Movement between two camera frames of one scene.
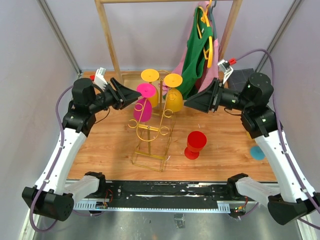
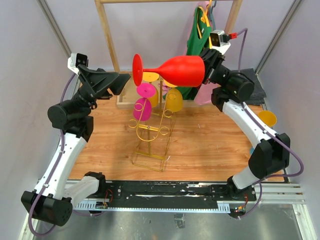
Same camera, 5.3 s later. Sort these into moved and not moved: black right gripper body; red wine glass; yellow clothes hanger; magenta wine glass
Moved: red wine glass; black right gripper body
Not moved: magenta wine glass; yellow clothes hanger
